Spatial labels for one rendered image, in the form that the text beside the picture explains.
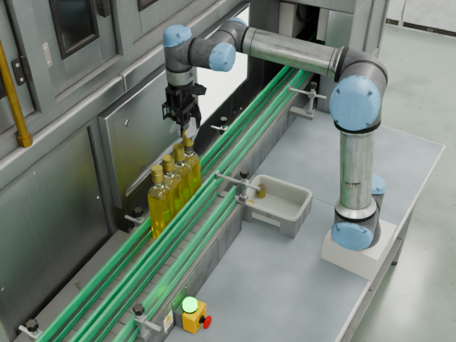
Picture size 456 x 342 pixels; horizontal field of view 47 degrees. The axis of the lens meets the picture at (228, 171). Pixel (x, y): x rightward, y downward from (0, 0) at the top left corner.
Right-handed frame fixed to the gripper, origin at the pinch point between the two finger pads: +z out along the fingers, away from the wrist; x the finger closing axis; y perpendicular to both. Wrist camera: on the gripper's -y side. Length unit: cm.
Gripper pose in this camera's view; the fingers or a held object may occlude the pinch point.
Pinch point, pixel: (187, 134)
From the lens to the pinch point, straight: 163.4
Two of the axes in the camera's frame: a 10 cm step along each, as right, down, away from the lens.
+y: -4.6, 5.7, -6.8
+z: 0.0, 7.7, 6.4
